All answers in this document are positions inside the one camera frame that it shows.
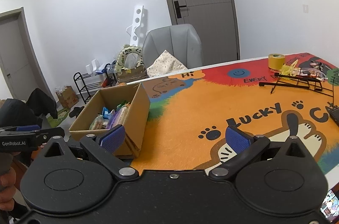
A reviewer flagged purple long snack pack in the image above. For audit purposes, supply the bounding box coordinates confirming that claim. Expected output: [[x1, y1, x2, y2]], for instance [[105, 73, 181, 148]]
[[106, 111, 119, 129]]

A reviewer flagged light green small packet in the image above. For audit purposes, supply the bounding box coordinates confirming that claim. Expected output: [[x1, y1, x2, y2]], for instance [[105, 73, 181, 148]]
[[116, 101, 128, 111]]

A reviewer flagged white wafer clear pack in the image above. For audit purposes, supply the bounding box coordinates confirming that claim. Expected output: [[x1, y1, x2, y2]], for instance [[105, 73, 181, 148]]
[[89, 114, 108, 131]]

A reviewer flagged blue snack packet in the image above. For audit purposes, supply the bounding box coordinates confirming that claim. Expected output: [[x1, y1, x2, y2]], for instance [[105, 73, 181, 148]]
[[102, 107, 115, 120]]

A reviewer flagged yellow biscuit clear pack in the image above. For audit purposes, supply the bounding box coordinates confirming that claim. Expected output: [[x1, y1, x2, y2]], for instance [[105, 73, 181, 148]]
[[116, 104, 130, 125]]

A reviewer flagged person left hand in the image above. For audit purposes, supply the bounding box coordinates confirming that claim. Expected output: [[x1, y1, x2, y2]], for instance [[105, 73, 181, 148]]
[[0, 167, 16, 211]]

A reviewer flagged black clothes pile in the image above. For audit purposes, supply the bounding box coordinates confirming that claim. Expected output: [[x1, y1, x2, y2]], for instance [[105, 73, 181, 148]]
[[1, 88, 58, 128]]

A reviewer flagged brown cardboard box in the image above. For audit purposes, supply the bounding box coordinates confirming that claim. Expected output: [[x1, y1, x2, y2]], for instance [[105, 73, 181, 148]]
[[69, 83, 150, 158]]

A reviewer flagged colourful cartoon table mat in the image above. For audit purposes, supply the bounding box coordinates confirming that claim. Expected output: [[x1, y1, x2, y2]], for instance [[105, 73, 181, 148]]
[[132, 53, 338, 173]]

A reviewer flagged small carton on floor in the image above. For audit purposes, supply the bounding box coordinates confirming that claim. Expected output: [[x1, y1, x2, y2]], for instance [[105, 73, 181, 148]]
[[56, 86, 79, 109]]

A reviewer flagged small brown SF carton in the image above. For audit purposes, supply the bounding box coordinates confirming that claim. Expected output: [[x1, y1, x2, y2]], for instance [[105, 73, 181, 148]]
[[117, 65, 148, 83]]

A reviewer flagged panda print neck pillow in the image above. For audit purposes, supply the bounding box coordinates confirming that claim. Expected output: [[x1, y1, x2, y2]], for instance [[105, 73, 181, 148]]
[[114, 44, 145, 74]]

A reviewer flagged yellow plastic wrapper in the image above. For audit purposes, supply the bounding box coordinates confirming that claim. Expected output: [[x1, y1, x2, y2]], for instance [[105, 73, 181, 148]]
[[280, 59, 300, 77]]

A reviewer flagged yellow tape roll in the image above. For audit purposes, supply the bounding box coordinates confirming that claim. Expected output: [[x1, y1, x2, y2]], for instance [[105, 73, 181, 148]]
[[268, 54, 286, 70]]

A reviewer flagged dotted cream cushion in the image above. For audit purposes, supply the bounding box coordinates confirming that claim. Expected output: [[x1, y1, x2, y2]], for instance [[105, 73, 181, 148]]
[[147, 50, 187, 77]]

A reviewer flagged black smartphone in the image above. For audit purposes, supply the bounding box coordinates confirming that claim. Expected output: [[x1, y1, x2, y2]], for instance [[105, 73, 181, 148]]
[[329, 107, 339, 127]]

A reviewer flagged clear bag of trinkets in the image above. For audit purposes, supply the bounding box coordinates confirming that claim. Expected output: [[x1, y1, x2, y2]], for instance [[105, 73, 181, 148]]
[[299, 62, 328, 81]]

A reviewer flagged lit phone screen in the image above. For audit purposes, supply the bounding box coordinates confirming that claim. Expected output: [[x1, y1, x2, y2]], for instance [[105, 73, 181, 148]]
[[321, 189, 339, 223]]

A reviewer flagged grey upholstered chair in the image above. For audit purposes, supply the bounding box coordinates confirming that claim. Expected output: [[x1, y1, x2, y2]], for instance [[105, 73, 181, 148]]
[[142, 24, 203, 69]]

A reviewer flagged black wire shoe rack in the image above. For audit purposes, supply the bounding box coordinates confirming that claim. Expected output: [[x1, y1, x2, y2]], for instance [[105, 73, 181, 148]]
[[73, 62, 117, 103]]

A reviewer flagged black wire stand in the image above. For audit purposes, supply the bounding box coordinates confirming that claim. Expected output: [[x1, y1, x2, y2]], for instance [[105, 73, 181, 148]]
[[258, 72, 334, 98]]

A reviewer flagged white perforated bracket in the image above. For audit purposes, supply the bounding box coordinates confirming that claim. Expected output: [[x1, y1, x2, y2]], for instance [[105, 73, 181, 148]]
[[126, 5, 145, 47]]

